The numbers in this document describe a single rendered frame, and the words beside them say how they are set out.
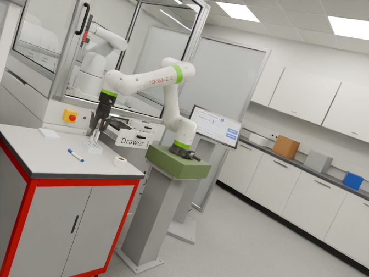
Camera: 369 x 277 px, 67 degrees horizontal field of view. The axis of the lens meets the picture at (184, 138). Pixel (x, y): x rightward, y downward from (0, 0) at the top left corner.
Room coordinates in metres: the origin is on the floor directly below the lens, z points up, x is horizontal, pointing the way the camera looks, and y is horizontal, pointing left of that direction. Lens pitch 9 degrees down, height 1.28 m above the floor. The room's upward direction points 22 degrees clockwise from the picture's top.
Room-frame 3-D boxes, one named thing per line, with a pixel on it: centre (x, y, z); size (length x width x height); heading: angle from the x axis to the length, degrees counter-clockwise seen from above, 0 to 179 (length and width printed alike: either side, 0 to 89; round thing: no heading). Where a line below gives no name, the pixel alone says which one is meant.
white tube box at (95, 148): (1.61, 0.49, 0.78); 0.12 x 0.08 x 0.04; 39
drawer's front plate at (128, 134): (1.81, 0.29, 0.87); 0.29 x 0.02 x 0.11; 141
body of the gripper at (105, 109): (1.59, 0.49, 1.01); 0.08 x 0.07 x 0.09; 129
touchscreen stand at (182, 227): (2.69, -0.22, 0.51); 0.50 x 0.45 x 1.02; 179
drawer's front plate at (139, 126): (2.24, 0.33, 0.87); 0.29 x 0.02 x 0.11; 141
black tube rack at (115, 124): (1.93, 0.45, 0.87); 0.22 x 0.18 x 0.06; 51
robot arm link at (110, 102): (1.59, 0.49, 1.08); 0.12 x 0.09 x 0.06; 39
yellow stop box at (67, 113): (1.73, 0.72, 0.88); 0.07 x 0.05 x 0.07; 141
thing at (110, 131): (1.94, 0.46, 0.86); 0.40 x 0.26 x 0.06; 51
